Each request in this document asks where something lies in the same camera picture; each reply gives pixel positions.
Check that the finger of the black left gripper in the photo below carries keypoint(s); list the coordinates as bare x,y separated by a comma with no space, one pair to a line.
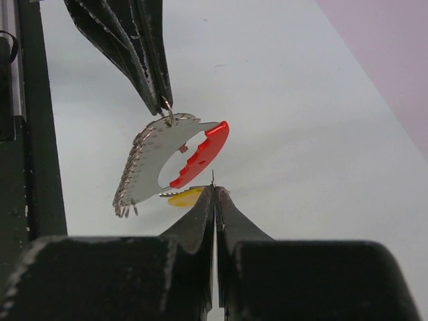
150,18
112,27

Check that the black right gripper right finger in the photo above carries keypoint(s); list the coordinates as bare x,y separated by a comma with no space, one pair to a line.
261,278

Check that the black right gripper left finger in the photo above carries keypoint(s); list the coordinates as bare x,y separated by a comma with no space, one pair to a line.
167,277

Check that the black mounting base plate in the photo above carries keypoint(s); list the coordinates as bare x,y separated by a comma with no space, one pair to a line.
32,203

